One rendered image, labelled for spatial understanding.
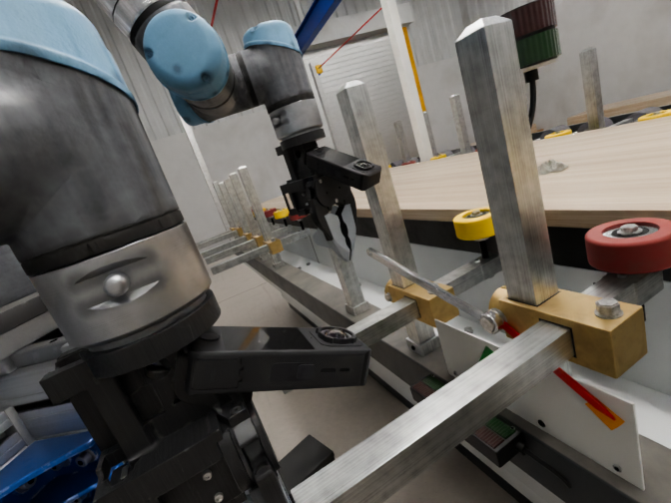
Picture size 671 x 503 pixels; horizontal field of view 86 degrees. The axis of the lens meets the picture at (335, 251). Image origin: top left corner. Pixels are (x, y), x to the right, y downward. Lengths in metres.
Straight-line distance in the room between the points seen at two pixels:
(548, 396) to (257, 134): 7.91
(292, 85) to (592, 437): 0.55
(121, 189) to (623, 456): 0.47
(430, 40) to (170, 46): 10.06
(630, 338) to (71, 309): 0.41
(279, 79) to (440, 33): 10.11
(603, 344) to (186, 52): 0.47
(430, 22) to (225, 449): 10.47
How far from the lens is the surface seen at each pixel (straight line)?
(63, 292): 0.20
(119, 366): 0.20
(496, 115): 0.37
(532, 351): 0.38
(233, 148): 8.07
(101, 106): 0.20
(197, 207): 7.97
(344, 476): 0.31
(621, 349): 0.41
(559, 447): 0.52
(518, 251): 0.41
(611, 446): 0.48
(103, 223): 0.18
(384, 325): 0.57
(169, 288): 0.19
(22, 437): 0.51
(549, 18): 0.42
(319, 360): 0.22
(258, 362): 0.21
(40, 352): 0.46
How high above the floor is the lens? 1.08
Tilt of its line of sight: 15 degrees down
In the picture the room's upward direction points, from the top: 19 degrees counter-clockwise
